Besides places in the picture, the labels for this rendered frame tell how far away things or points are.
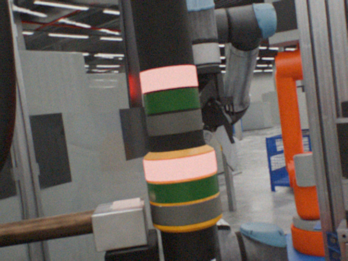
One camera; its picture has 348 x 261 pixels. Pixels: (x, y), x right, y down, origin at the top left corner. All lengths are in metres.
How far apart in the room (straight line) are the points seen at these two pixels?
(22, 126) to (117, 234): 0.83
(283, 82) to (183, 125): 4.14
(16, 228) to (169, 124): 0.11
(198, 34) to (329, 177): 0.61
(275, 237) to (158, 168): 0.89
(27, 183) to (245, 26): 0.62
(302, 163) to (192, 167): 3.92
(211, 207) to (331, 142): 0.97
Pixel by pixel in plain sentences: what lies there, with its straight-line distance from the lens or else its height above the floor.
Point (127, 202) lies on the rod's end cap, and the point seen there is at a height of 1.55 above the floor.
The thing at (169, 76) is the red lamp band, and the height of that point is 1.62.
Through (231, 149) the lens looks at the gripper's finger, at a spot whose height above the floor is 1.52.
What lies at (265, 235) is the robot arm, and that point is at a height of 1.26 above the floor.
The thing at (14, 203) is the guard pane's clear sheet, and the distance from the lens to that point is 1.05.
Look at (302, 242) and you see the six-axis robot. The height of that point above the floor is 0.16.
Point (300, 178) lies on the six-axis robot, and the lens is 4.17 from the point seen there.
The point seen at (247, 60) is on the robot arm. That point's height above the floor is 1.70.
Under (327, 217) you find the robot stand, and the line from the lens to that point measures 1.24.
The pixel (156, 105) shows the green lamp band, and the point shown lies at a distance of 0.23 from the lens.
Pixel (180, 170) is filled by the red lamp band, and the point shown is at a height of 1.57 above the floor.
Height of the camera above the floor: 1.60
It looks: 3 degrees down
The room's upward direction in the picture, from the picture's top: 8 degrees counter-clockwise
